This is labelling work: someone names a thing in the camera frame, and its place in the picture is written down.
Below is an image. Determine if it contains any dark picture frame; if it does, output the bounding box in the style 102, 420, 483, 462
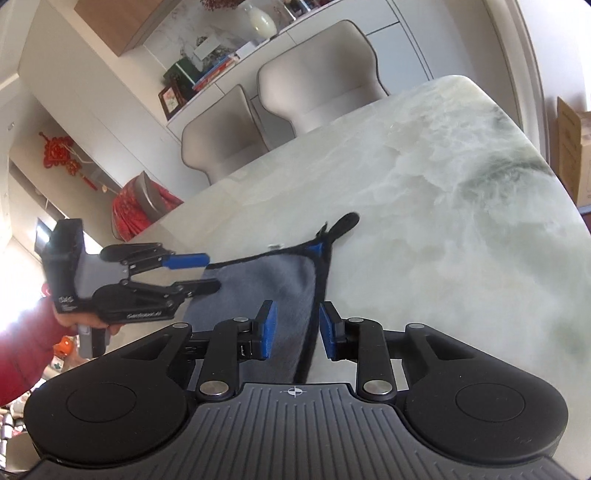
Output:
158, 84, 185, 122

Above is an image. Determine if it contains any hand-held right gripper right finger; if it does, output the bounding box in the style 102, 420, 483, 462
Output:
319, 300, 489, 401

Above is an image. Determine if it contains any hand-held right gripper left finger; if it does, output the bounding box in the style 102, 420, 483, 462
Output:
102, 299, 278, 401

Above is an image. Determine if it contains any blue towel with black edge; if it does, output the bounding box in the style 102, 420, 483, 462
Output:
178, 212, 361, 382

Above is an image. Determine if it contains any red patterned cloth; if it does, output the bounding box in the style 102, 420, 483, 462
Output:
111, 182, 186, 243

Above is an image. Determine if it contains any grey dining chair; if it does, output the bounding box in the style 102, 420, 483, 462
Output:
181, 84, 271, 186
256, 19, 391, 137

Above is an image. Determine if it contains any red knot wall decoration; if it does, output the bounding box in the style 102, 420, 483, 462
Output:
39, 131, 100, 193

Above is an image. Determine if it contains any stack of books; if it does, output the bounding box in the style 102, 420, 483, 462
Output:
191, 51, 241, 93

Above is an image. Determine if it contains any cardboard box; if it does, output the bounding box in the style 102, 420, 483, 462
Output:
556, 95, 591, 206

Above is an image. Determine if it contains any white sideboard cabinet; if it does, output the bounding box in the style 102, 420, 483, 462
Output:
165, 0, 433, 154

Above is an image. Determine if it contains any grey chair with draped cloth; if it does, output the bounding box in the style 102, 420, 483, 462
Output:
128, 171, 171, 219

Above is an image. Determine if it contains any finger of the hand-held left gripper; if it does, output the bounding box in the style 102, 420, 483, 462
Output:
119, 278, 222, 306
100, 243, 210, 274

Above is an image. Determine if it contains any wooden wall cabinet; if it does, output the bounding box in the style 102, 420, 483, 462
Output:
73, 0, 186, 59

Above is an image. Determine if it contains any white vase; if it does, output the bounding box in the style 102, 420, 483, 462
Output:
237, 0, 278, 42

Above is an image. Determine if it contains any green box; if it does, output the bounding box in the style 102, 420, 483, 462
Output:
162, 57, 204, 100

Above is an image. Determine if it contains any person's left hand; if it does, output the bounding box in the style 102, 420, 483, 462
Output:
52, 302, 122, 337

